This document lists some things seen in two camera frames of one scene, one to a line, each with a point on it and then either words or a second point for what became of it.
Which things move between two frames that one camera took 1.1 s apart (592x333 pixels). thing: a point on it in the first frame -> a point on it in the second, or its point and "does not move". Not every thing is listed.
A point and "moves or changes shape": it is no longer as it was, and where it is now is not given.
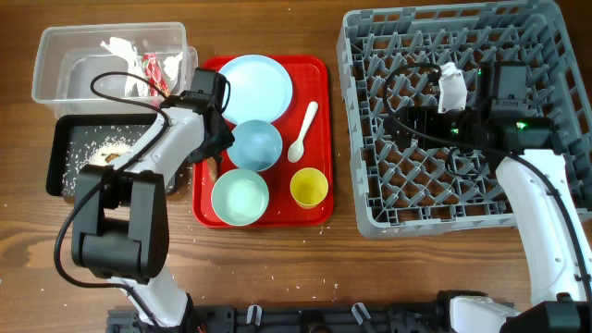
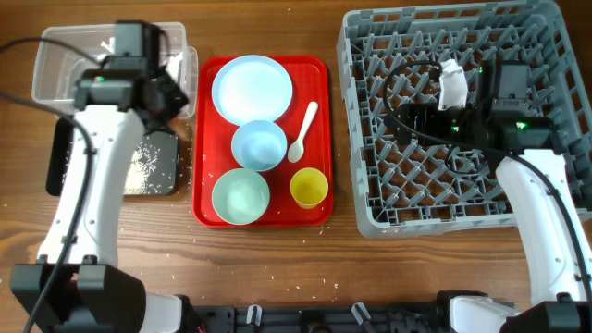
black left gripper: x=225 y=141 -> x=179 y=101
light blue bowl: x=257 y=145 does not move
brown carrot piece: x=212 y=168 moves or changes shape
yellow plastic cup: x=309 y=187 does not move
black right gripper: x=425 y=116 does not move
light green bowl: x=240 y=197 does not move
